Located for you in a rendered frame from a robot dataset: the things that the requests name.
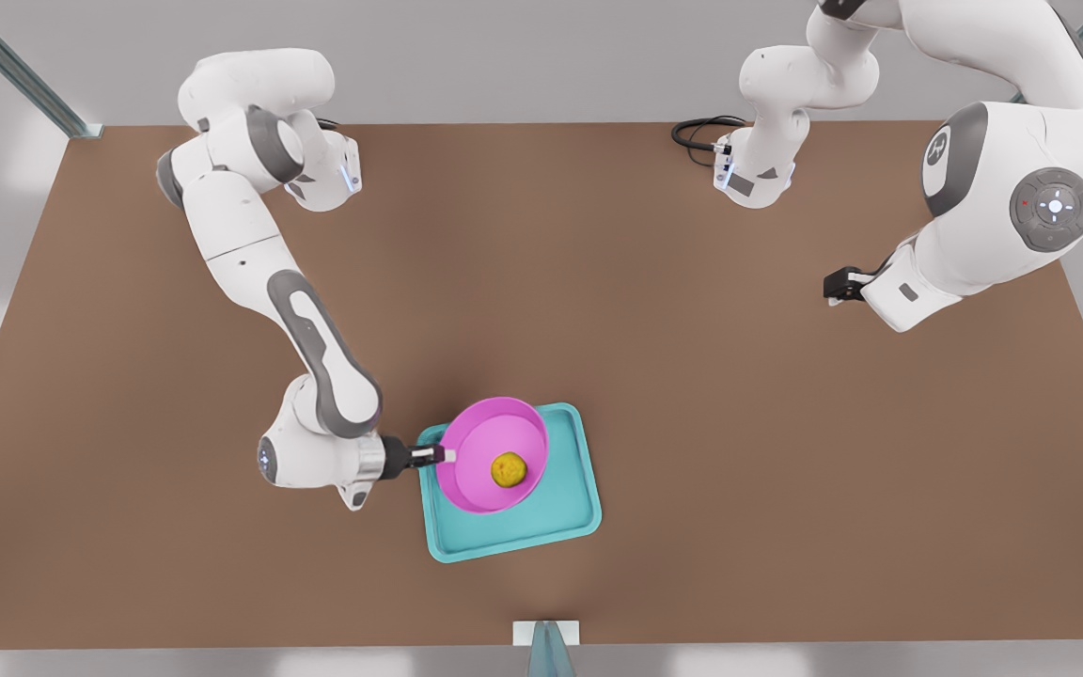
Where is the teal tray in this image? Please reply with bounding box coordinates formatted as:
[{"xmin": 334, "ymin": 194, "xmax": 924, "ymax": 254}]
[{"xmin": 417, "ymin": 402, "xmax": 603, "ymax": 564}]

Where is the pink plate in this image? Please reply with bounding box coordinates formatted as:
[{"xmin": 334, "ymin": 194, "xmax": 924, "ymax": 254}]
[{"xmin": 435, "ymin": 396, "xmax": 551, "ymax": 515}]

